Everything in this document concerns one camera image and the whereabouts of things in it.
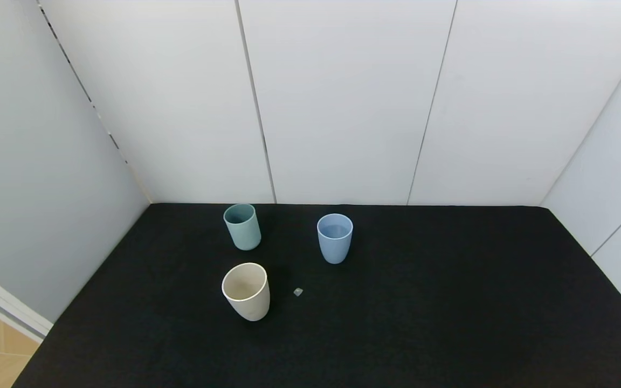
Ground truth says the cream plastic cup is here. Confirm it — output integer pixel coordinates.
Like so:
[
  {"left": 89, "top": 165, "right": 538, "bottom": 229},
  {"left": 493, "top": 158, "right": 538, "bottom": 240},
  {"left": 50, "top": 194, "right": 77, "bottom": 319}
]
[{"left": 221, "top": 262, "right": 271, "bottom": 322}]

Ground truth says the blue plastic cup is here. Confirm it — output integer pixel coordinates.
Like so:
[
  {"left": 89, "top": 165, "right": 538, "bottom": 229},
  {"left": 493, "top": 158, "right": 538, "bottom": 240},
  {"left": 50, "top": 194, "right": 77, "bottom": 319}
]
[{"left": 317, "top": 213, "right": 354, "bottom": 265}]

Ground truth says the green plastic cup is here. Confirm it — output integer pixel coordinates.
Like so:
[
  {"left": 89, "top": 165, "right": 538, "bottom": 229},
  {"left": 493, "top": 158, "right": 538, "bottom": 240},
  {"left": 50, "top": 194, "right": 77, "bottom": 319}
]
[{"left": 223, "top": 203, "right": 262, "bottom": 251}]

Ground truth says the white baseboard strip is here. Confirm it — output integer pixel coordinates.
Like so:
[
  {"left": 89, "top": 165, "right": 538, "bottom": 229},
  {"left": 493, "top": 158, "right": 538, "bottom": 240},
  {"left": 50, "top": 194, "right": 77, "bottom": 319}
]
[{"left": 0, "top": 261, "right": 53, "bottom": 343}]

